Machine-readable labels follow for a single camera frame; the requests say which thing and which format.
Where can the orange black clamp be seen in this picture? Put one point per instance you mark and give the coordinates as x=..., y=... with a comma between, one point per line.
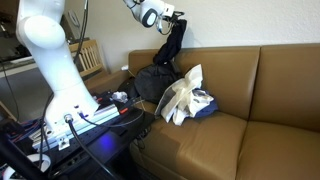
x=98, y=99
x=123, y=110

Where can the white grey cloth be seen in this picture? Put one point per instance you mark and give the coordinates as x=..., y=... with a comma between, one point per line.
x=120, y=97

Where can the blue clothing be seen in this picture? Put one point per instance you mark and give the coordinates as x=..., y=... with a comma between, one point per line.
x=206, y=110

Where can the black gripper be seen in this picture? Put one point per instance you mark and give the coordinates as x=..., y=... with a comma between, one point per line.
x=177, y=17

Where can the wooden chair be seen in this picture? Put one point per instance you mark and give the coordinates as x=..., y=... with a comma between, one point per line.
x=90, y=60

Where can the tan leather sofa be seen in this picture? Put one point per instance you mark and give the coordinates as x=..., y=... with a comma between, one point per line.
x=260, y=100

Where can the black backpack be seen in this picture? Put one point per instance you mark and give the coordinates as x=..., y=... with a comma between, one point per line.
x=153, y=83

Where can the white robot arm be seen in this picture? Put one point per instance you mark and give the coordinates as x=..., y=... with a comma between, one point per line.
x=43, y=36

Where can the white round object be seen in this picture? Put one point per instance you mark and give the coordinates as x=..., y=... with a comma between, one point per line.
x=43, y=161

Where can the black stand pole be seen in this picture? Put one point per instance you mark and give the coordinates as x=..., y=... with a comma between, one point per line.
x=16, y=156

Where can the white tote bag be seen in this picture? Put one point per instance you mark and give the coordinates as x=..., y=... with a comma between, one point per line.
x=180, y=93

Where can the wooden desk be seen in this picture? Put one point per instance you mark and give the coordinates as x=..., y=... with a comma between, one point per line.
x=16, y=65

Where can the white power adapter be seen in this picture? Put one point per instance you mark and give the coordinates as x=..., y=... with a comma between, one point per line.
x=125, y=67

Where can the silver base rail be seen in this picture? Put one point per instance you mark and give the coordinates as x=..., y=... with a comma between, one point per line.
x=93, y=120

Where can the black mounting table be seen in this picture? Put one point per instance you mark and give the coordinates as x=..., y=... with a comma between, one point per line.
x=110, y=140

